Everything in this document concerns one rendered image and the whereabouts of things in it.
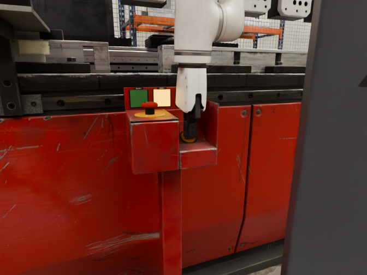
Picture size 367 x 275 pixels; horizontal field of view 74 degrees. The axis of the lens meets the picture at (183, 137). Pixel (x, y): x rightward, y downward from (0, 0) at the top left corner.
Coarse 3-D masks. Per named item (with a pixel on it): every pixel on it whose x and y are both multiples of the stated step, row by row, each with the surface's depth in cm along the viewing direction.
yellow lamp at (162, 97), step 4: (156, 92) 65; (160, 92) 65; (164, 92) 66; (168, 92) 66; (156, 96) 65; (160, 96) 66; (164, 96) 66; (168, 96) 66; (156, 100) 66; (160, 100) 66; (164, 100) 66; (168, 100) 67; (160, 104) 66; (164, 104) 66; (168, 104) 67
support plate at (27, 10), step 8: (0, 8) 45; (8, 8) 46; (16, 8) 46; (24, 8) 47; (32, 8) 48; (0, 16) 51; (8, 16) 51; (16, 16) 51; (24, 16) 51; (32, 16) 51; (16, 24) 59; (24, 24) 59; (32, 24) 59; (40, 24) 59; (48, 32) 71
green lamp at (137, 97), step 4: (132, 92) 63; (136, 92) 64; (140, 92) 64; (144, 92) 64; (132, 96) 64; (136, 96) 64; (140, 96) 64; (144, 96) 64; (132, 100) 64; (136, 100) 64; (140, 100) 64; (144, 100) 65; (132, 104) 64; (136, 104) 64; (140, 104) 65
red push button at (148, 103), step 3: (144, 102) 57; (147, 102) 57; (150, 102) 57; (153, 102) 57; (141, 105) 56; (144, 105) 56; (147, 105) 55; (150, 105) 55; (153, 105) 56; (156, 105) 56; (147, 108) 56; (150, 108) 56; (153, 108) 57; (147, 111) 57; (150, 111) 57; (153, 111) 57; (147, 114) 57; (150, 114) 57; (153, 114) 57
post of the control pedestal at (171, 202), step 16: (160, 176) 62; (176, 176) 62; (160, 192) 64; (176, 192) 63; (160, 208) 66; (176, 208) 64; (160, 224) 68; (176, 224) 65; (160, 240) 70; (176, 240) 67; (160, 256) 72; (176, 256) 68; (176, 272) 69
